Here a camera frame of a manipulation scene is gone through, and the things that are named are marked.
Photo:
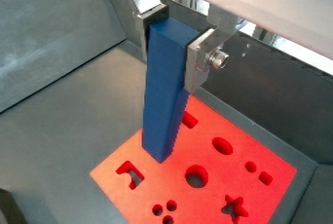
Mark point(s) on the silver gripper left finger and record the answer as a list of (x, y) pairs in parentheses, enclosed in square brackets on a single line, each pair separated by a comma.
[(147, 11)]

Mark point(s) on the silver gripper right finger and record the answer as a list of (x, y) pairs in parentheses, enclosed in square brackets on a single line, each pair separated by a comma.
[(204, 54)]

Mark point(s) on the blue rectangular block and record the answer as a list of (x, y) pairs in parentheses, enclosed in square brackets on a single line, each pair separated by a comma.
[(164, 95)]

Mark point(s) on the red shape sorting board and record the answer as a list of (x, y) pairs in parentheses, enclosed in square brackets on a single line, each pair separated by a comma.
[(219, 179)]

